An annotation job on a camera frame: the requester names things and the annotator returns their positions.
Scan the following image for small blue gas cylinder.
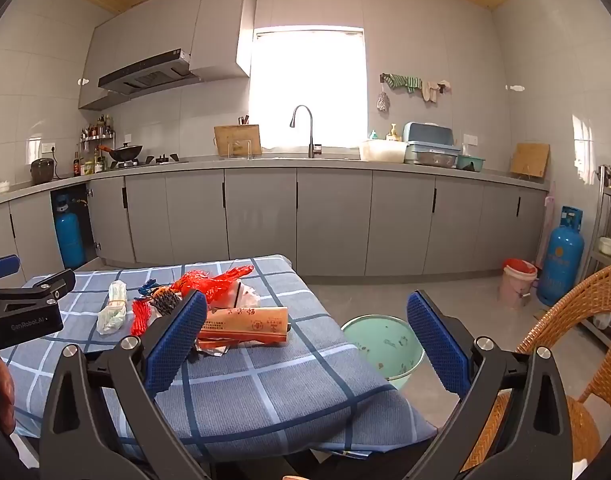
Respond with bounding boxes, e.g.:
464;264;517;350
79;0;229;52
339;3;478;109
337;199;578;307
53;195;86;269

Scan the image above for blue checked tablecloth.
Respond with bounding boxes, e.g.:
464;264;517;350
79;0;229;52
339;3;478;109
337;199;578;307
0;255;439;463

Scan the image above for pink mop handle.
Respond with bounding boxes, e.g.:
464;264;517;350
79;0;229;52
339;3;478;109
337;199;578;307
538;182;556;266

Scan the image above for person's left hand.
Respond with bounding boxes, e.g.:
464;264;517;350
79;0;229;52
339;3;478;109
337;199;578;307
0;355;17;437

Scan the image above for beige gloves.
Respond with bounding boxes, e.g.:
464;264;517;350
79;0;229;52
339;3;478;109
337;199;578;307
421;77;452;105

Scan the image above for wooden cutting board with holder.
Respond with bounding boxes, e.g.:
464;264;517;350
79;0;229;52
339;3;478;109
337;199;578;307
214;124;262;158

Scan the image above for spice rack with bottles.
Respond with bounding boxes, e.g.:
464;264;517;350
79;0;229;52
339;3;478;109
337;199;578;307
73;114;116;177

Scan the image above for red net bag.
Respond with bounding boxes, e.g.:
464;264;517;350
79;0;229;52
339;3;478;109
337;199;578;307
132;299;157;337

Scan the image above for white and green plastic bag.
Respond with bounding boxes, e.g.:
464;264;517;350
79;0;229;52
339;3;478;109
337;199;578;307
96;281;130;336

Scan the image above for grey kitchen base cabinets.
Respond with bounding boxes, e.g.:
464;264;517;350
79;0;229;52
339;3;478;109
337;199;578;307
0;157;551;286

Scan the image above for plain wooden cutting board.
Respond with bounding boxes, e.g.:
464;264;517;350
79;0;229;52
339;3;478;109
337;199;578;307
509;142;551;179

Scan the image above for bright window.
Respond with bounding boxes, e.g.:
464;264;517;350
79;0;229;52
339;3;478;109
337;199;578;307
250;26;366;150

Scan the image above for red plastic bag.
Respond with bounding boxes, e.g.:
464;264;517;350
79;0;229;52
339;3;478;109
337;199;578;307
172;265;255;307

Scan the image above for orange paper carton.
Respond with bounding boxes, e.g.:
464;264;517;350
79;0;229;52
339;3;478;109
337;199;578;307
200;306;290;347

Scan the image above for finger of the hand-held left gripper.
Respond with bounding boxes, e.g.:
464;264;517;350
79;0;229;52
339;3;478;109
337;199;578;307
0;254;22;283
22;268;77;307

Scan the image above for metal shelf rack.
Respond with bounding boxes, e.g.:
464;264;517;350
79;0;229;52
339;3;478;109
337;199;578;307
578;165;611;351

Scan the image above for green striped cloth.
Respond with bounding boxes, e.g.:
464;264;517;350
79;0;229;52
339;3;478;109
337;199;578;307
383;73;423;93

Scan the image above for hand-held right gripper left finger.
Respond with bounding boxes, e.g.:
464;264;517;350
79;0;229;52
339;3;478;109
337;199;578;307
38;289;209;480

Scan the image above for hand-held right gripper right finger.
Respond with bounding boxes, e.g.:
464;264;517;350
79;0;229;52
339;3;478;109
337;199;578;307
407;289;575;480

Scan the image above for green plastic basin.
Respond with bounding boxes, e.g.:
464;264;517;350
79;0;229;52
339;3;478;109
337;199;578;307
341;315;426;391

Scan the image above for wicker chair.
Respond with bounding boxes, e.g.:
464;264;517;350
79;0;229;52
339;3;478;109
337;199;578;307
460;260;611;476

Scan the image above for blue dish drainer box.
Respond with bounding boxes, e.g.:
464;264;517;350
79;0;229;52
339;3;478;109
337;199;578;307
402;121;461;166

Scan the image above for gas stove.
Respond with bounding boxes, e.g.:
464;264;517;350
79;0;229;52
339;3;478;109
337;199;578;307
108;152;186;168

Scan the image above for grey upper cabinets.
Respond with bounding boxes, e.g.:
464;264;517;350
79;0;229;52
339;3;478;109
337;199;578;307
78;0;260;111

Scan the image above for steel gooseneck faucet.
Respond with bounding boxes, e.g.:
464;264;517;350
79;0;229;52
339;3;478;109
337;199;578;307
289;105;322;159

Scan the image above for black wok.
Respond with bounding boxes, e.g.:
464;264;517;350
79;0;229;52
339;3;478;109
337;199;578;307
98;142;144;163

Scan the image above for grey range hood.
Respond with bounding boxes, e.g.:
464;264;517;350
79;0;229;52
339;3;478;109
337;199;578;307
98;48;199;96

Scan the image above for pink bucket with red liner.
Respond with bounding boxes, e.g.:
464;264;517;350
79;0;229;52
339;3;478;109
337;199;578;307
498;258;539;309

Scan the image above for tall blue gas cylinder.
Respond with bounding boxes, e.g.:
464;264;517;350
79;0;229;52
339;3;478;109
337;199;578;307
537;206;585;307

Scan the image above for white plastic container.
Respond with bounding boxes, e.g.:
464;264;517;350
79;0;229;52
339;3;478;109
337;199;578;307
359;139;407;163

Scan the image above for silver foil wrapper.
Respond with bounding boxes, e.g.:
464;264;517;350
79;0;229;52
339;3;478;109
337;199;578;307
194;338;237;357

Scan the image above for black mesh scrubber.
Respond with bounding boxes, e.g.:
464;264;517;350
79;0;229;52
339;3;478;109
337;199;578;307
150;291;180;317

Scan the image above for steel basin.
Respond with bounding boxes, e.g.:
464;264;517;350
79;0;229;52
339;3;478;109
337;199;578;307
415;151;459;168

